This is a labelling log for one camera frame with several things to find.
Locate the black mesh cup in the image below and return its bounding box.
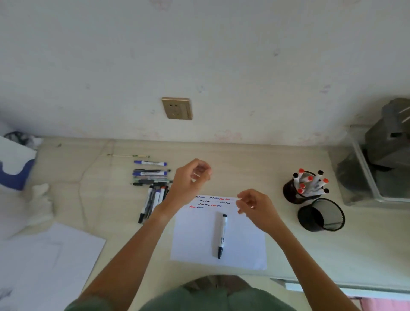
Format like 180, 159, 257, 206
297, 198, 346, 232
283, 168, 331, 205

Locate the white plastic bag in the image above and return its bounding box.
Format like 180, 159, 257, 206
0, 136, 38, 191

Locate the person's left hand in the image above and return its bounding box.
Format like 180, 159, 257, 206
161, 158, 213, 213

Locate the person's right forearm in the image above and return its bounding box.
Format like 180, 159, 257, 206
272, 224, 361, 311

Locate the person's left forearm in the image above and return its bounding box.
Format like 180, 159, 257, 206
78, 205, 175, 308

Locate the green shirt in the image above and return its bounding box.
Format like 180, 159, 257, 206
64, 275, 299, 311

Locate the light wooden table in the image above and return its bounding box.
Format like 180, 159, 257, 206
0, 136, 410, 311

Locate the person's right hand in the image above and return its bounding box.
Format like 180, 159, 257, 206
236, 189, 286, 237

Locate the small white scrap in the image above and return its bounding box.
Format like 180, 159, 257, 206
5, 130, 42, 150

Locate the clear acrylic rack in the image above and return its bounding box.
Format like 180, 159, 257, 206
328, 125, 410, 207

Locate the gold wall socket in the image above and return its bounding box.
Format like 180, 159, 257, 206
161, 97, 193, 121

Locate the blank white paper sheet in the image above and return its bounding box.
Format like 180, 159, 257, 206
0, 223, 107, 311

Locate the white paper sheet with squiggles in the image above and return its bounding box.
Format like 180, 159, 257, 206
170, 194, 268, 271

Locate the crumpled white tissue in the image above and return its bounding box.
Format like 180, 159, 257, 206
27, 183, 55, 225

